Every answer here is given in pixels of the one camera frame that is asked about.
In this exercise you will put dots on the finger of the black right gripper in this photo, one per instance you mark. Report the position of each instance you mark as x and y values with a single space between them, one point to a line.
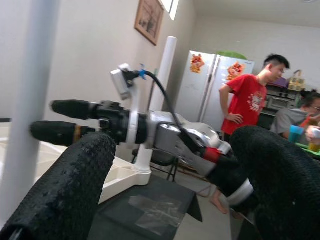
72 108
55 132

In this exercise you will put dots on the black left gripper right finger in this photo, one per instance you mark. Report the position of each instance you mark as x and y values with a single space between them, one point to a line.
287 187

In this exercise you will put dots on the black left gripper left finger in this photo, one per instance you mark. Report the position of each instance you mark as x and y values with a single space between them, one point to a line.
62 187

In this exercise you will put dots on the white plastic table leg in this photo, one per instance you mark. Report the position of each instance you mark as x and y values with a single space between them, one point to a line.
165 75
30 75

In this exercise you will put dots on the blue plastic cup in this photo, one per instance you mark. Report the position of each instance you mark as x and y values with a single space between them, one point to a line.
296 133

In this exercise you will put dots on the person in grey hoodie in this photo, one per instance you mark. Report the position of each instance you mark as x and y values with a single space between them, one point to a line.
287 120

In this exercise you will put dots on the silver toaster oven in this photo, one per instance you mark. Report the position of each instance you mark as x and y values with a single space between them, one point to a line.
281 103

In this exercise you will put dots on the silver double door fridge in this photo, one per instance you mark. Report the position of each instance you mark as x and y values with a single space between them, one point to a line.
197 95

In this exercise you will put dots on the clear tape patch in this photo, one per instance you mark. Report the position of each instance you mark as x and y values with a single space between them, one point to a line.
155 212

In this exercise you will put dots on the man in red shirt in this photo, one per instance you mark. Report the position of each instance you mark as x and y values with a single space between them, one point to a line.
247 100

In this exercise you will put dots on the red orange cartoon sticker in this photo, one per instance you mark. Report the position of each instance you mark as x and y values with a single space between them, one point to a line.
197 63
235 70

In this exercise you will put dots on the woven basket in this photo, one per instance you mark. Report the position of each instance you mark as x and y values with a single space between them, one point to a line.
296 81

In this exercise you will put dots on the green plastic basin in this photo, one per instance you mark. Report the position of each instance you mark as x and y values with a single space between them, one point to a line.
231 54

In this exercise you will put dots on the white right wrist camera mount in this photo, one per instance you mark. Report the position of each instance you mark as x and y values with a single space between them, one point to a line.
133 112

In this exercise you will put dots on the brown framed wall picture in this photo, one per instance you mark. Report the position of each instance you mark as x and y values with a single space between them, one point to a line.
150 22

